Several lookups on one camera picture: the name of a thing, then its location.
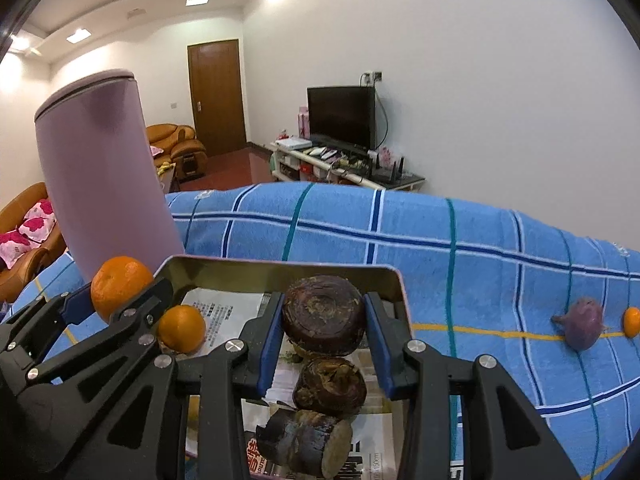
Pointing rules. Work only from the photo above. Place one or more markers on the pink gift bag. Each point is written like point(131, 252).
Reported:
point(304, 121)

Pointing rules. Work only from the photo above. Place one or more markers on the orange leather sofa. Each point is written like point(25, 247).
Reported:
point(20, 200)

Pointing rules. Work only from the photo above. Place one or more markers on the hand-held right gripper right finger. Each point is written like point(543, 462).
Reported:
point(377, 350)

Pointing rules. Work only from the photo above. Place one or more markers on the newspaper sheet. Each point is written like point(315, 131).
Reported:
point(225, 315)

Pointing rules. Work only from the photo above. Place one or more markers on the medium orange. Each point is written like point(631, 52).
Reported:
point(632, 321)

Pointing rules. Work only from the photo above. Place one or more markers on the dark water chestnut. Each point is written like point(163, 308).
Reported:
point(327, 385)

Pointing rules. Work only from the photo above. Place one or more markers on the small orange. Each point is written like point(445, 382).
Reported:
point(181, 328)

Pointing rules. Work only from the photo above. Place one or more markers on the blue plaid blanket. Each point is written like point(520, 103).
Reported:
point(450, 270)

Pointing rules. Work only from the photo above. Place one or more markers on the cylindrical taro piece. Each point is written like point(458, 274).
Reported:
point(295, 437)

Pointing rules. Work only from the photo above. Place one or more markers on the dark brown chestnut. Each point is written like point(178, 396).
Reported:
point(322, 315)

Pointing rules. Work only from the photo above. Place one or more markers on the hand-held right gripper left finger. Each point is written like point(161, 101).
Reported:
point(270, 350)

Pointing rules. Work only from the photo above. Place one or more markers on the large orange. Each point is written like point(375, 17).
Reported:
point(120, 285)

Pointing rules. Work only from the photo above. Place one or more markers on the pink tumbler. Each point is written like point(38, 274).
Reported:
point(100, 170)

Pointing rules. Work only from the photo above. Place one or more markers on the purple onion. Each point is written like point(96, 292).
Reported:
point(582, 325)

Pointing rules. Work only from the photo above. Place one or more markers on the orange leather armchair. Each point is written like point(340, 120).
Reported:
point(182, 140)

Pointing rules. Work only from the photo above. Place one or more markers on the black television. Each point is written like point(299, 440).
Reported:
point(340, 115)

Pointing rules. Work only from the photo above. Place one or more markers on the white set-top box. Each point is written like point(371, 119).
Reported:
point(294, 143)

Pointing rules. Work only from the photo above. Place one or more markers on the pink floral pillow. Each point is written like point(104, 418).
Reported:
point(15, 250)
point(37, 222)

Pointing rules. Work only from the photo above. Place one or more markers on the brown wooden door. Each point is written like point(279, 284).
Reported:
point(217, 90)

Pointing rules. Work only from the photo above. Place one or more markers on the white television stand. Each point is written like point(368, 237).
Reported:
point(300, 167)

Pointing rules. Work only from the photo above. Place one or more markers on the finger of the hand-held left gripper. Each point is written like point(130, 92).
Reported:
point(140, 320)
point(77, 305)

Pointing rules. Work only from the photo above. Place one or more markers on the small pink pillow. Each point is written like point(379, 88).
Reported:
point(156, 150)

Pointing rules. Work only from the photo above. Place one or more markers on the wall power outlet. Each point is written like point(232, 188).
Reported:
point(373, 76)

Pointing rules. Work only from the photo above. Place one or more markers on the black router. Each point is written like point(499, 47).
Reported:
point(392, 172)

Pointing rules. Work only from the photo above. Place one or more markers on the pink tin box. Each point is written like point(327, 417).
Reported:
point(250, 272)

